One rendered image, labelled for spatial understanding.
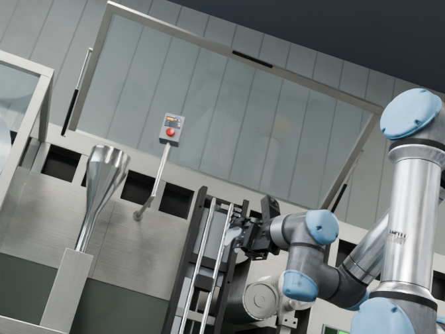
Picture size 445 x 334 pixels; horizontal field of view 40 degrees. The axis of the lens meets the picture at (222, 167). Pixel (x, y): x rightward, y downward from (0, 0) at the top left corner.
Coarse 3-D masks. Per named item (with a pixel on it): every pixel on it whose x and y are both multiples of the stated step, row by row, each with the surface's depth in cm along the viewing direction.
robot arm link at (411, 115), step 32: (416, 96) 115; (384, 128) 117; (416, 128) 112; (416, 160) 112; (416, 192) 109; (416, 224) 107; (384, 256) 108; (416, 256) 104; (384, 288) 103; (416, 288) 102; (352, 320) 104; (384, 320) 99; (416, 320) 99
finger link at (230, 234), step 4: (228, 228) 152; (232, 228) 151; (236, 228) 150; (240, 228) 149; (224, 232) 155; (228, 232) 153; (232, 232) 151; (236, 232) 150; (240, 232) 149; (228, 236) 152; (232, 236) 150; (236, 236) 149; (228, 240) 151; (224, 244) 151; (228, 244) 150
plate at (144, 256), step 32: (32, 192) 218; (64, 192) 221; (32, 224) 215; (64, 224) 218; (96, 224) 221; (128, 224) 225; (160, 224) 229; (32, 256) 211; (96, 256) 218; (128, 256) 221; (160, 256) 225; (128, 288) 218; (160, 288) 221; (320, 320) 237
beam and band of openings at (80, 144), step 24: (48, 144) 226; (72, 144) 228; (96, 144) 231; (48, 168) 230; (72, 168) 233; (144, 168) 234; (168, 168) 237; (120, 192) 228; (144, 192) 239; (168, 192) 242; (192, 192) 239; (240, 192) 243; (168, 216) 231; (336, 240) 250; (360, 240) 253; (336, 264) 255; (432, 264) 261; (432, 288) 266
